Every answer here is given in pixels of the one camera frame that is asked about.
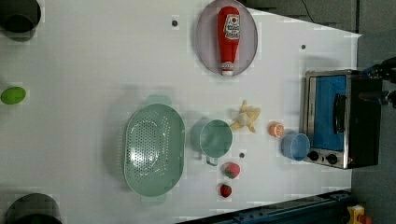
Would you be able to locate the green lime toy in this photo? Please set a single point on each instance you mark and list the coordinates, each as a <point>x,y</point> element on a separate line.
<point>13,95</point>

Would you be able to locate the orange half toy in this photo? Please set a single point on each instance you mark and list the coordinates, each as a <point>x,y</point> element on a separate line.
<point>276,129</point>

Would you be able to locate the grey round plate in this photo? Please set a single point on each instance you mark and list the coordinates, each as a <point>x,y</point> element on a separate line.
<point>206,37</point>

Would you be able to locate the black cylinder upper base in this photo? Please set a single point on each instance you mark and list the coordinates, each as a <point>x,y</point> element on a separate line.
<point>19,16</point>

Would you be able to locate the black cylinder base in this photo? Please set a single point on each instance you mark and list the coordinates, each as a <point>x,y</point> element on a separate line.
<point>19,16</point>
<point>34,208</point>

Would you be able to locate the red plush ketchup bottle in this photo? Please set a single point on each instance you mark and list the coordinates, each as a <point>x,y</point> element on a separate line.
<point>228,29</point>

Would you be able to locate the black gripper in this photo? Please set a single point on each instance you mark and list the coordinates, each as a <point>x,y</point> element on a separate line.
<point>384,71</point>

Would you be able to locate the yellow orange clamp object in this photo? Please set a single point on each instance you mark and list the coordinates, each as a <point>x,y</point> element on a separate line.
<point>357,215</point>

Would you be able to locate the blue cup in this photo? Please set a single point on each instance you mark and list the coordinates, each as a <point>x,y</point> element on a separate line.
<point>295,146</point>

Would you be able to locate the green mug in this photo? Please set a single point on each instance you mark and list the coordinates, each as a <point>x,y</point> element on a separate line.
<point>213,138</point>

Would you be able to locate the black cylinder lower base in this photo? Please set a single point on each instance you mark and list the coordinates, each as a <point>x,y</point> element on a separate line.
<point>34,208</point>

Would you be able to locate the yellow plush peeled banana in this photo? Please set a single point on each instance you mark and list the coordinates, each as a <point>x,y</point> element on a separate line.
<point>246,117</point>

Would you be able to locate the steel toaster oven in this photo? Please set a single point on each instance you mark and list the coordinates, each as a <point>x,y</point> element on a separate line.
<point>343,128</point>

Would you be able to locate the green perforated colander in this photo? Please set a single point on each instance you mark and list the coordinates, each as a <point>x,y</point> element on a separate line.
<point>154,144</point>

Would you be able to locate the large plush strawberry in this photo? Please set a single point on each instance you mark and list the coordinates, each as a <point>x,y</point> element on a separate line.
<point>232,170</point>

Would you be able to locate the blue metal frame rail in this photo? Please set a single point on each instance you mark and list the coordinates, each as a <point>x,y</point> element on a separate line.
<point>327,208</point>

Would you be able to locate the small red strawberry toy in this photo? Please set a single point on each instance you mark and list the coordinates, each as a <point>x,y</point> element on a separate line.
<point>225,191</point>

